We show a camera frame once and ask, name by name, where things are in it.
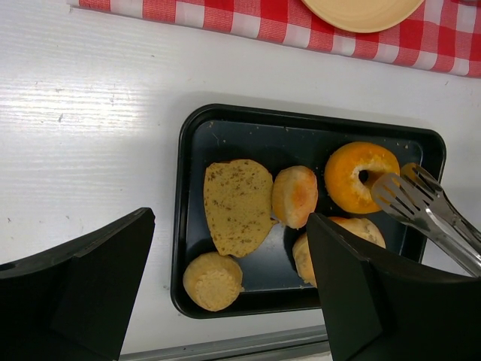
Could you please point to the aluminium front rail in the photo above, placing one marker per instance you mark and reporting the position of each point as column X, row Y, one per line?
column 284, row 345

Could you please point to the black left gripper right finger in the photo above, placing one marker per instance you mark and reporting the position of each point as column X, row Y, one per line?
column 378, row 305

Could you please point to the small round bun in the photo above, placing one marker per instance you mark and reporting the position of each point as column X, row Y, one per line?
column 294, row 196

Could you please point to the flat speckled bread slice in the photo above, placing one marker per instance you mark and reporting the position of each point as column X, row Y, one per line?
column 237, row 205

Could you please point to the beige round plate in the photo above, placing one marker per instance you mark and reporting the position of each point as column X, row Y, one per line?
column 363, row 16

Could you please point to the metal tongs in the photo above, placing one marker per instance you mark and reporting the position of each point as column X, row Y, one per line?
column 415, row 198

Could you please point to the orange glazed donut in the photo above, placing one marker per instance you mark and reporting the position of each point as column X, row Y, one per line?
column 352, row 170

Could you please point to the pale bagel with hole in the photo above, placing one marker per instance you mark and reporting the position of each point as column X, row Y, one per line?
column 362, row 227

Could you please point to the round yellow muffin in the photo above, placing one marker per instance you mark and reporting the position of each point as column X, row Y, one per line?
column 212, row 281

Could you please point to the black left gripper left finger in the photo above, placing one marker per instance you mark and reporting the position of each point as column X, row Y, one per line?
column 75, row 300

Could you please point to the red white checkered cloth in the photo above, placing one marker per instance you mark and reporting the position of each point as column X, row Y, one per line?
column 441, row 36

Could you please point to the black baking tray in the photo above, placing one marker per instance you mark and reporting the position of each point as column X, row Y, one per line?
column 277, row 140

